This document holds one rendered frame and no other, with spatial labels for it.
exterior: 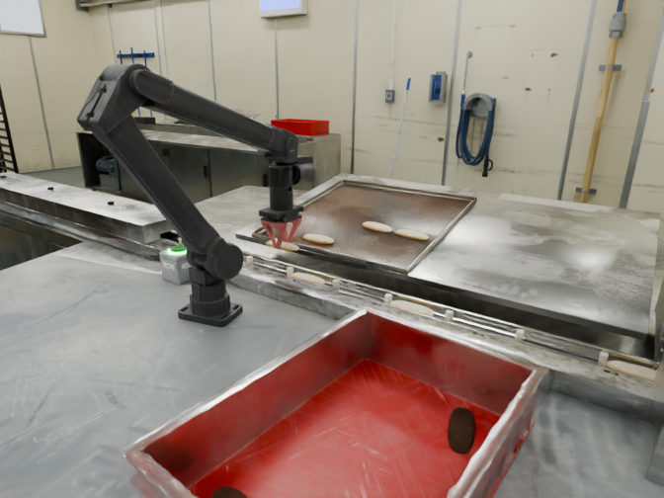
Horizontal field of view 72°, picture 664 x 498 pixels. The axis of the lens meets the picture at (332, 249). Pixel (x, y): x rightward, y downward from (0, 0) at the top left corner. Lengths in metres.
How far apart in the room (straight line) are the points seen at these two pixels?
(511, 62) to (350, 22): 1.75
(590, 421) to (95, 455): 0.73
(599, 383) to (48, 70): 8.33
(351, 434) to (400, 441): 0.07
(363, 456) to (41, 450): 0.45
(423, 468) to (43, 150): 8.15
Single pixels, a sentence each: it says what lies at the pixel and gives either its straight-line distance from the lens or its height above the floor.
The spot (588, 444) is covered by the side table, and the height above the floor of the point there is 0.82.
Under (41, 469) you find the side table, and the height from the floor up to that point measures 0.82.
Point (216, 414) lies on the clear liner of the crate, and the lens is 0.64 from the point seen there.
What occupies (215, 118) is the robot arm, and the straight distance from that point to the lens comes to 0.96.
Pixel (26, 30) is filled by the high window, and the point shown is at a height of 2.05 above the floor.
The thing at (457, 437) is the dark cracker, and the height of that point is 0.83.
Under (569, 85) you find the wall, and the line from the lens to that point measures 4.59.
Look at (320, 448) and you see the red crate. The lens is 0.70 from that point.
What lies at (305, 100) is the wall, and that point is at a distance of 5.70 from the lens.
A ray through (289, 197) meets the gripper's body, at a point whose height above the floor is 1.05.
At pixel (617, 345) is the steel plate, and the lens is 1.11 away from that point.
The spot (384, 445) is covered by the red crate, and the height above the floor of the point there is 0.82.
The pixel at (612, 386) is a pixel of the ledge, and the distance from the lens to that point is 0.87.
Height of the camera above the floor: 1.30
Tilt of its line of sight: 19 degrees down
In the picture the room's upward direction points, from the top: 1 degrees clockwise
